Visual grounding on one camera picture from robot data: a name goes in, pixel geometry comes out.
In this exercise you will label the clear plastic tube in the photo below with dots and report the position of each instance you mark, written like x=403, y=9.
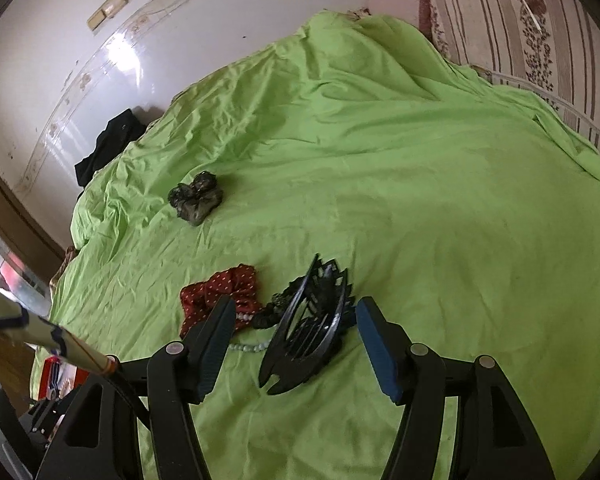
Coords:
x=555, y=100

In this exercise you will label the cream rod with dark tape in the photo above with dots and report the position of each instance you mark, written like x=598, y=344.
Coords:
x=10, y=312

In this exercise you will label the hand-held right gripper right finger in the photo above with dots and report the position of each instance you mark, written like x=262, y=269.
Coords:
x=377, y=355

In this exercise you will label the red dotted scrunchie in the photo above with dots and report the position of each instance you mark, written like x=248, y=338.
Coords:
x=205, y=295

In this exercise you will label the dark green scrunchie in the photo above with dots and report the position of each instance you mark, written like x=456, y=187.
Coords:
x=195, y=200

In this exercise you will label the large black claw hair clip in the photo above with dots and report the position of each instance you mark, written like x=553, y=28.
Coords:
x=300, y=340

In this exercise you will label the white stick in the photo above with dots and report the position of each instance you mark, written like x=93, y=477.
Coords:
x=527, y=7

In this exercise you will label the red box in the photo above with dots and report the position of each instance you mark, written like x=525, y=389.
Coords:
x=77, y=375

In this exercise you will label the striped floral cushion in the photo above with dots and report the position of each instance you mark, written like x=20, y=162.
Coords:
x=480, y=10

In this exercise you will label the brown wooden door frame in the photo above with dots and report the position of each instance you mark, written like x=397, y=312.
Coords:
x=10, y=210

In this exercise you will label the black cloth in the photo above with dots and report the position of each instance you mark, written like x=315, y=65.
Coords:
x=110, y=140

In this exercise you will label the green bed sheet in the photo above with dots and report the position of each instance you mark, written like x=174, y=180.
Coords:
x=405, y=185

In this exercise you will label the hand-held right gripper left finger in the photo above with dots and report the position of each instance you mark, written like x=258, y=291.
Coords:
x=215, y=350

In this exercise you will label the beige wall switch plate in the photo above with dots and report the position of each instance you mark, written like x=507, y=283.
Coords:
x=107, y=10

